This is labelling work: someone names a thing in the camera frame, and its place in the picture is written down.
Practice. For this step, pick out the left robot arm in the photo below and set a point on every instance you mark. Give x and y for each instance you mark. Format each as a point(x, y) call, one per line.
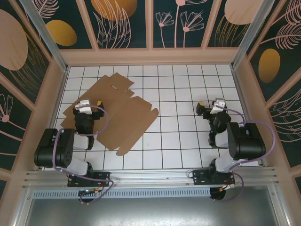
point(50, 146)

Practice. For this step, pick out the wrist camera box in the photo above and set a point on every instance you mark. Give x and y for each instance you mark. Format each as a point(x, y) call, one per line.
point(217, 108)
point(83, 108)

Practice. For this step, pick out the brown cardboard box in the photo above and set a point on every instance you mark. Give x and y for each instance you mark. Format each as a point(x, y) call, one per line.
point(127, 117)

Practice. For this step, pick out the aluminium mounting rail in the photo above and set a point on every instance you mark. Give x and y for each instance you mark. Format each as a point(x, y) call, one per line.
point(152, 175)

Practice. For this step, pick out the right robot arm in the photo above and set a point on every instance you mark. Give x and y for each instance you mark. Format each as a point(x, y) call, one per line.
point(247, 141)

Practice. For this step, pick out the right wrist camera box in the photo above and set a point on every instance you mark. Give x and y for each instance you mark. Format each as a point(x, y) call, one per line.
point(217, 108)

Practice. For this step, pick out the aluminium frame post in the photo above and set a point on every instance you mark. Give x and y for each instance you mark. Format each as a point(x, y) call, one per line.
point(252, 35)
point(46, 35)

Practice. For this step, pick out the black base plate left arm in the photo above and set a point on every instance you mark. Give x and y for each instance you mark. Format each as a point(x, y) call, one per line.
point(103, 176)

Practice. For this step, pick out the black base plate right arm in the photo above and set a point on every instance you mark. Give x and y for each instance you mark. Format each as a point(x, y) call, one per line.
point(198, 176)

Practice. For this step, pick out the grey metal sheet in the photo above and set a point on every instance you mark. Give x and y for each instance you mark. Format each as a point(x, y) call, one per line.
point(152, 212)

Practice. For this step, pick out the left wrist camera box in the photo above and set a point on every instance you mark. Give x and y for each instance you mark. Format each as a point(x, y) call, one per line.
point(83, 108)

